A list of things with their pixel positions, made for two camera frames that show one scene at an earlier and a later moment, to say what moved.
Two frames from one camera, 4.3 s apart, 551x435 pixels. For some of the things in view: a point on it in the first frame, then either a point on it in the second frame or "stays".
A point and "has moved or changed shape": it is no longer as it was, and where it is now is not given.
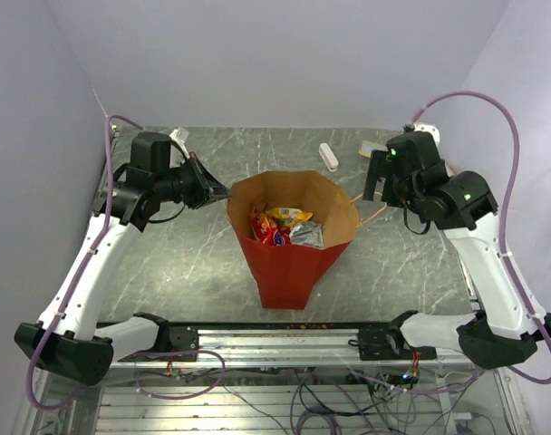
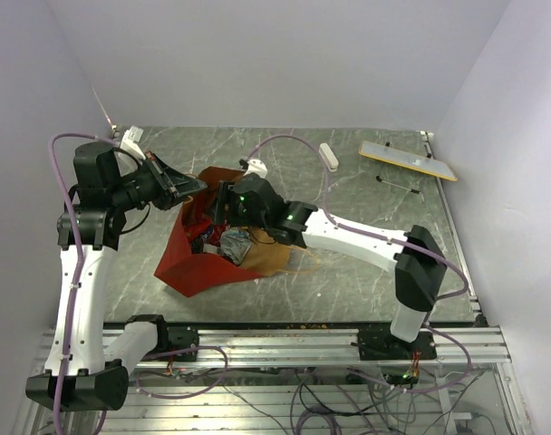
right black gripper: (380, 166) to (226, 195)
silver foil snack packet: (307, 233) has moved or changed shape
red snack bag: (269, 232) has moved or changed shape
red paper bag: (293, 225) to (191, 275)
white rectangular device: (328, 157) stays
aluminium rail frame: (285, 380) stays
